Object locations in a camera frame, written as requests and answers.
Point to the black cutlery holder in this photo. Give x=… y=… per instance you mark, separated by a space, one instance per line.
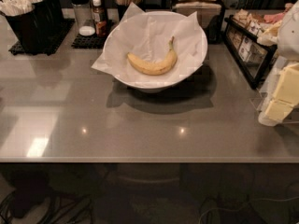
x=42 y=21

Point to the white plastic cutlery bundle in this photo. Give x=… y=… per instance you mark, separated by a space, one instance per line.
x=14 y=8

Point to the white paper liner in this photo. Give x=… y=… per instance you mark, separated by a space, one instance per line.
x=146 y=38

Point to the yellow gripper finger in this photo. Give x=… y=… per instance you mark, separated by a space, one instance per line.
x=278 y=110
x=287 y=89

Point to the black rubber mat left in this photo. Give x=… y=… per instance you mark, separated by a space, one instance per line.
x=34 y=45

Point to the glass salt shaker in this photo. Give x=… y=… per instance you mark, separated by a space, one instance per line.
x=83 y=17

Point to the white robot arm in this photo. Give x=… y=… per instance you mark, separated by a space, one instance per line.
x=284 y=34

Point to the black condiment packet rack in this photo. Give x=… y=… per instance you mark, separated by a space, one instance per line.
x=254 y=59

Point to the yellow banana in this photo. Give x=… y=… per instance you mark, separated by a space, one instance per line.
x=151 y=68

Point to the white bowl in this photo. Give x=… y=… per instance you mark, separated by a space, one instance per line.
x=154 y=48

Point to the brown sauce bottle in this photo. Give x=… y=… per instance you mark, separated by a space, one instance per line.
x=99 y=17

